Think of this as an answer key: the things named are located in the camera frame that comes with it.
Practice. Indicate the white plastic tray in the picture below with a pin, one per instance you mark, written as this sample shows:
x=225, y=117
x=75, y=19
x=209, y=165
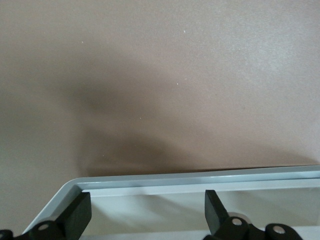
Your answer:
x=160, y=182

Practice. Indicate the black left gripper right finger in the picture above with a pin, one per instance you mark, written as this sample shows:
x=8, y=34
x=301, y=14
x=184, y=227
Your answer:
x=217, y=220

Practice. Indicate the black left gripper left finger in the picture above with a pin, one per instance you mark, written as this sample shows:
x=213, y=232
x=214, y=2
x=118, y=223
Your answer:
x=75, y=220

